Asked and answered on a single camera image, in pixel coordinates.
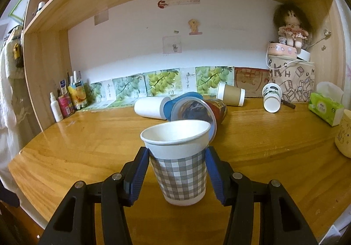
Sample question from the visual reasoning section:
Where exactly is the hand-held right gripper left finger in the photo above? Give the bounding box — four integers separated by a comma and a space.
38, 146, 150, 245

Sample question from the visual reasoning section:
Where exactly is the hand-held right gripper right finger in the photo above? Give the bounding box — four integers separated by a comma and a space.
204, 146, 319, 245

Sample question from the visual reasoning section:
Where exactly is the grey checked paper cup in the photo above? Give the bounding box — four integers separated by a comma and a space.
140, 120, 211, 206

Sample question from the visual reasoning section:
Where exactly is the dark printed paper cup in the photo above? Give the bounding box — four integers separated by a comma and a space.
204, 99, 228, 125

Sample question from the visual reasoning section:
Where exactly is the blue rimmed patterned cup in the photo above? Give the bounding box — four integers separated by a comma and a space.
171, 98, 218, 142

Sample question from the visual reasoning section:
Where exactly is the white cup with blue lid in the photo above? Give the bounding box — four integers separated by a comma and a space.
134, 92, 204, 121

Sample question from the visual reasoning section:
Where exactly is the brown sleeved paper cup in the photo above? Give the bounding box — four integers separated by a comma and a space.
216, 81, 245, 107

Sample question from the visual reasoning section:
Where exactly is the white leaf print paper cup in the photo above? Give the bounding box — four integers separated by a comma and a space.
262, 83, 283, 113

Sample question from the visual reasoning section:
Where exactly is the grape print cardboard strip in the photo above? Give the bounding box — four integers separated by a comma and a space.
77, 66, 236, 110

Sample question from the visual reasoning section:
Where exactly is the pink pouch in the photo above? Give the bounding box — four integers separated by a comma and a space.
57, 94, 74, 119

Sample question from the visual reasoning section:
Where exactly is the brown printed cardboard box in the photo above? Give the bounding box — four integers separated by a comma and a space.
234, 67, 270, 99

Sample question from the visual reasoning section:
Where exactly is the white spray bottle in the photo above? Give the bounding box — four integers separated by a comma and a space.
50, 92, 64, 123

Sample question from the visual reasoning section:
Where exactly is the letter print tote bag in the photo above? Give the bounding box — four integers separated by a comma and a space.
265, 50, 316, 103

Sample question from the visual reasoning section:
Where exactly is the green tissue pack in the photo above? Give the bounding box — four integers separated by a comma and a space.
308, 81, 344, 127

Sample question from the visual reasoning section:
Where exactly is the cream printed mug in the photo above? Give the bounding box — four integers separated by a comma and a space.
335, 109, 351, 159

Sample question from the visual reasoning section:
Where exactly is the pink round tin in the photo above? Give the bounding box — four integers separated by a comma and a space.
267, 41, 298, 59

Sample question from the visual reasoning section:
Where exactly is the white hanging cloth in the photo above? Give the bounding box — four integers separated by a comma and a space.
0, 21, 43, 152

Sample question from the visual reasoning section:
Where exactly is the rag doll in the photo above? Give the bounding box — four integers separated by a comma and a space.
273, 1, 314, 49

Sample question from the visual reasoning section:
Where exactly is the wooden shelf unit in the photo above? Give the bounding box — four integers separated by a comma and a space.
22, 0, 346, 132

